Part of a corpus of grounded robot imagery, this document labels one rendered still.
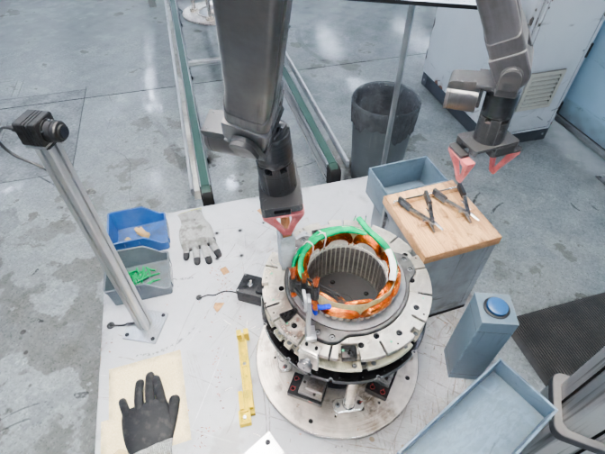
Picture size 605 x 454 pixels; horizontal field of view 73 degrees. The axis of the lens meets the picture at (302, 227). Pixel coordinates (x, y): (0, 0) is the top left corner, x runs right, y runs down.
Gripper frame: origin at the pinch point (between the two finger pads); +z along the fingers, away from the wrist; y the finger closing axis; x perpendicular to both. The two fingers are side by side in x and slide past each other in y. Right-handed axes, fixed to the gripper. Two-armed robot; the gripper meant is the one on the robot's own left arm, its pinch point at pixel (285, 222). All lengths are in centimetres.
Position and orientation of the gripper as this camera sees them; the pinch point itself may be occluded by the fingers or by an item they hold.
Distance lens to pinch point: 72.4
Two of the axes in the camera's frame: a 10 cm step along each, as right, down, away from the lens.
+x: 9.9, -1.4, 0.1
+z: 0.9, 6.5, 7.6
